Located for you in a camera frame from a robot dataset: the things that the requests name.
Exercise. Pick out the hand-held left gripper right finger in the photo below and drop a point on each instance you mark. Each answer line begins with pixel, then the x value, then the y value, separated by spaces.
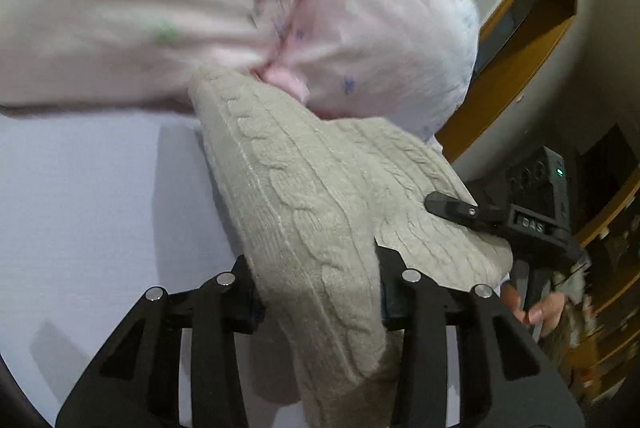
pixel 388 304

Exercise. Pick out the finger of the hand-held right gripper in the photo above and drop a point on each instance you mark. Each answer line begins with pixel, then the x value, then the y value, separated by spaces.
pixel 452 207

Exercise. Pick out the wooden bookshelf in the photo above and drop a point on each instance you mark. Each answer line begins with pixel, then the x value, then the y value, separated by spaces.
pixel 607 268

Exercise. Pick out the person's right hand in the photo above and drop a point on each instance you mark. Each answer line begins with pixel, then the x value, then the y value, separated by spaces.
pixel 545 314

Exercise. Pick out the wooden wall shelf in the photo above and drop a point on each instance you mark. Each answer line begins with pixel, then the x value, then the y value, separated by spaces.
pixel 525 38

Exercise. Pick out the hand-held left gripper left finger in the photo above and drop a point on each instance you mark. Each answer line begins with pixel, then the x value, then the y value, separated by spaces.
pixel 244 305

